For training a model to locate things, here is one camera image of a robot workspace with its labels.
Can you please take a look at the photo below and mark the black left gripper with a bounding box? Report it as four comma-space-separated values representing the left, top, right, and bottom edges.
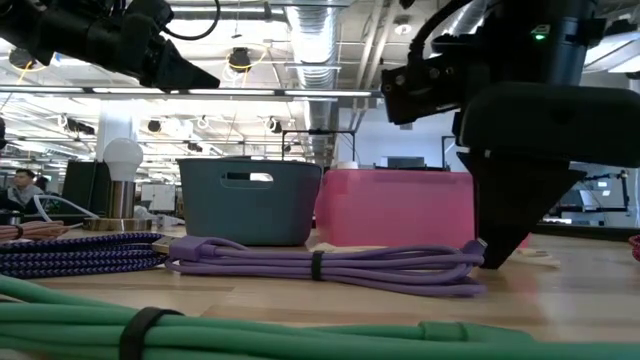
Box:
49, 0, 222, 91

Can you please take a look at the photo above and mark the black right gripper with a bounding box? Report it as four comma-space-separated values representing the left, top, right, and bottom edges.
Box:
456, 44, 640, 271

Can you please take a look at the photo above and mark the cream white USB cable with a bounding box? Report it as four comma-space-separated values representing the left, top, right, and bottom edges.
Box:
305, 241, 564, 269

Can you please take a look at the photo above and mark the light purple USB cable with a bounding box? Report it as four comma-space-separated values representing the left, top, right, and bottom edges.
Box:
152, 234, 489, 300

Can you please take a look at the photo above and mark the dark purple braided USB cable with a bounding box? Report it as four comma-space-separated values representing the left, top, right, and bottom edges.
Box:
0, 232, 169, 280

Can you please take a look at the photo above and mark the pink braided USB cable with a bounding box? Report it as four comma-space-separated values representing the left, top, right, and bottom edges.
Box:
0, 219, 71, 244

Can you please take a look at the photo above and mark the long ceiling light strip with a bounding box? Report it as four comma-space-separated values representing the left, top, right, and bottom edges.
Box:
0, 85, 384, 99

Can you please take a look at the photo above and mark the black ceiling device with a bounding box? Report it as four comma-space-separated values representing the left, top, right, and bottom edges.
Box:
227, 45, 255, 75
8, 47, 37, 71

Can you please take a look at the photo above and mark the red translucent plastic bin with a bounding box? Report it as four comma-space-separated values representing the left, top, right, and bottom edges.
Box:
313, 168, 531, 250

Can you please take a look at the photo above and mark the bulb lamp with brass base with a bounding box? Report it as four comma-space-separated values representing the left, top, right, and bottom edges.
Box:
82, 137, 154, 232

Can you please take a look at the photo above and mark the black background monitor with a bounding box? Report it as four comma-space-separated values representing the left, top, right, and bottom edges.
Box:
62, 159, 112, 217

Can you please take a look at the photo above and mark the teal plastic basket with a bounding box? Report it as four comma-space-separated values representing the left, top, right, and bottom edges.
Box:
177, 156, 324, 247

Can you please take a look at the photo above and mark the person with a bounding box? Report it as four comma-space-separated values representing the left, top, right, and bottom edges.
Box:
0, 168, 47, 216

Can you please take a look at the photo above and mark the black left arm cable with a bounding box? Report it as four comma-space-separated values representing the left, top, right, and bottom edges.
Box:
162, 0, 222, 42

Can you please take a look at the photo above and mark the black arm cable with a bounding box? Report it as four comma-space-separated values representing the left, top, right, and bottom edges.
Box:
162, 0, 222, 42
408, 0, 474, 57

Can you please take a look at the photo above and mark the black aluminium table frame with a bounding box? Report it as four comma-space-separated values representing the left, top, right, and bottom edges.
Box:
0, 212, 640, 244

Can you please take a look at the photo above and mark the black stand frame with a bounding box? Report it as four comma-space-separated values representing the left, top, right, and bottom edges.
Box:
281, 128, 357, 169
440, 134, 461, 174

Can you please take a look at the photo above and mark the silver ventilation duct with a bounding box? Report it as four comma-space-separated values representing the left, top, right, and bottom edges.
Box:
287, 0, 342, 169

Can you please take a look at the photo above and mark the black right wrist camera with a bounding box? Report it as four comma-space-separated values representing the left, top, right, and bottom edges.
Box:
379, 49, 469, 126

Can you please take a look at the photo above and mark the white lamp cord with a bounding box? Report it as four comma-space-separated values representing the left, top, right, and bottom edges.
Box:
32, 193, 187, 229

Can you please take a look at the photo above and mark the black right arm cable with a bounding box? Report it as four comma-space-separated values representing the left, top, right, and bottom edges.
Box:
408, 0, 474, 57

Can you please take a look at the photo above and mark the green USB cable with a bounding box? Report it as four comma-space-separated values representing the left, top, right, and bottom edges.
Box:
0, 272, 640, 360

